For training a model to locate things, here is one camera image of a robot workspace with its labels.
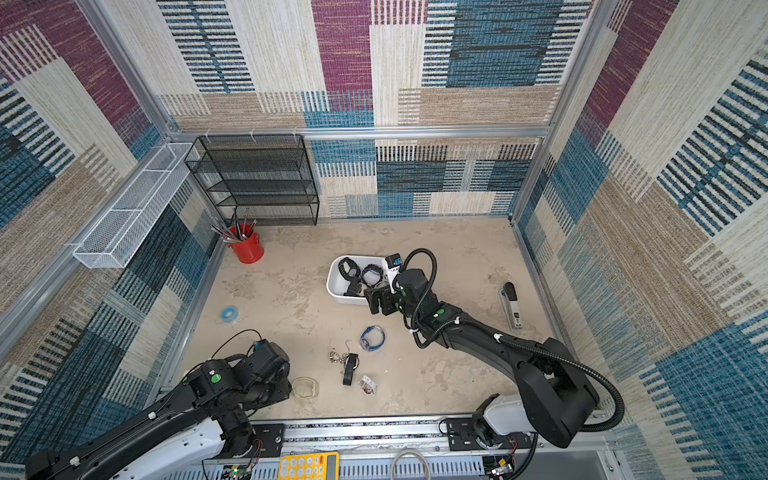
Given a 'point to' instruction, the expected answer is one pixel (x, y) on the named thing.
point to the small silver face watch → (368, 386)
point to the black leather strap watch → (352, 363)
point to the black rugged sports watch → (372, 267)
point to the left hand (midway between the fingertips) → (291, 391)
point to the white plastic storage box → (337, 286)
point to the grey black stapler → (510, 299)
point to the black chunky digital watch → (349, 270)
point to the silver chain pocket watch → (335, 357)
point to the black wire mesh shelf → (262, 178)
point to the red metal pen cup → (249, 251)
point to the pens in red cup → (237, 232)
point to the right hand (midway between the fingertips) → (384, 289)
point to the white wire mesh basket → (128, 223)
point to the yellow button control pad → (316, 466)
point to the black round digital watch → (353, 288)
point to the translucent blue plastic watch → (372, 338)
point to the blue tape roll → (230, 313)
